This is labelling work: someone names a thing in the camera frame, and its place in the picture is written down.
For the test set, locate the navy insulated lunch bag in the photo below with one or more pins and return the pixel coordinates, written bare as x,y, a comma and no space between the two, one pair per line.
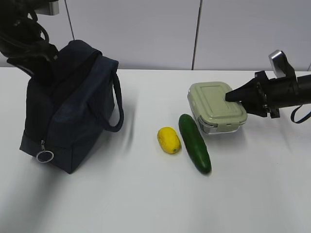
64,119

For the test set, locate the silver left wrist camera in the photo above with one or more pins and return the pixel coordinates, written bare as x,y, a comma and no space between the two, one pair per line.
48,7

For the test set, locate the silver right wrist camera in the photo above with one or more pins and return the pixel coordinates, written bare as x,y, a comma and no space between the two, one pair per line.
280,65

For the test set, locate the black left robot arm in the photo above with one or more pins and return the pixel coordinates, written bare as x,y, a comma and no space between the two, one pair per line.
21,8

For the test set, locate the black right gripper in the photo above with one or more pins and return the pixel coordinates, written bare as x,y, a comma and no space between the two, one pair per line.
264,97

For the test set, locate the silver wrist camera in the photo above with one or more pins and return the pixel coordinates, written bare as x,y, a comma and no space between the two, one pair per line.
280,65
48,7

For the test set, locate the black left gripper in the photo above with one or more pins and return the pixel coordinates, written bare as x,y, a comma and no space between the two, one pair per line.
22,37

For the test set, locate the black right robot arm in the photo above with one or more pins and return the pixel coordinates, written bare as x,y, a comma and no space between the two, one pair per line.
304,91

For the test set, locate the green lidded lunch box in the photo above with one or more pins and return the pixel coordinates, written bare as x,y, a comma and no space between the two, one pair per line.
211,111

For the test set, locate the green cucumber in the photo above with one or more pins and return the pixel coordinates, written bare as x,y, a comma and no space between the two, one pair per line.
195,144

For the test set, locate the yellow lemon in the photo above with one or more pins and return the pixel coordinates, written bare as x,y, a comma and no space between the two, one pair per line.
169,140

